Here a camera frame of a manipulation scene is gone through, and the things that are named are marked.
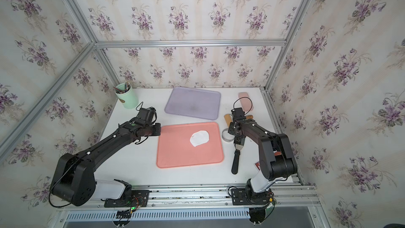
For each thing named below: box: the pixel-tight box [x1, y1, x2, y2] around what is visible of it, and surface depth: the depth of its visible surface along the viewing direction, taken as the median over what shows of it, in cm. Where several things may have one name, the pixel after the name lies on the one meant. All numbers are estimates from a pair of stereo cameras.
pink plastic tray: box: [156, 121, 225, 168], surface depth 92 cm
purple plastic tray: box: [164, 86, 221, 121], surface depth 113 cm
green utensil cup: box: [114, 82, 139, 110], surface depth 104 cm
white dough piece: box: [189, 130, 210, 147], surface depth 95 cm
